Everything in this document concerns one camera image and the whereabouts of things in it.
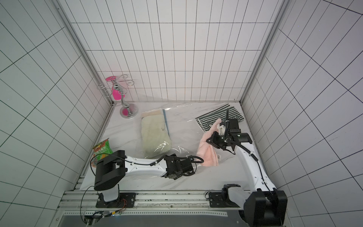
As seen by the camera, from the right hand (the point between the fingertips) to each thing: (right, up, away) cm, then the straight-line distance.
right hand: (208, 138), depth 80 cm
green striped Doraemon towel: (+4, +8, +25) cm, 26 cm away
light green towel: (-33, -4, +12) cm, 35 cm away
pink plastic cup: (-67, +30, +31) cm, 80 cm away
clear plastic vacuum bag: (-22, +1, +21) cm, 30 cm away
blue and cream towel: (-36, +15, +31) cm, 50 cm away
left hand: (-22, -17, +4) cm, 28 cm away
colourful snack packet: (-61, -6, +2) cm, 62 cm away
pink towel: (-2, -5, -5) cm, 8 cm away
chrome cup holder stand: (-56, +33, +12) cm, 66 cm away
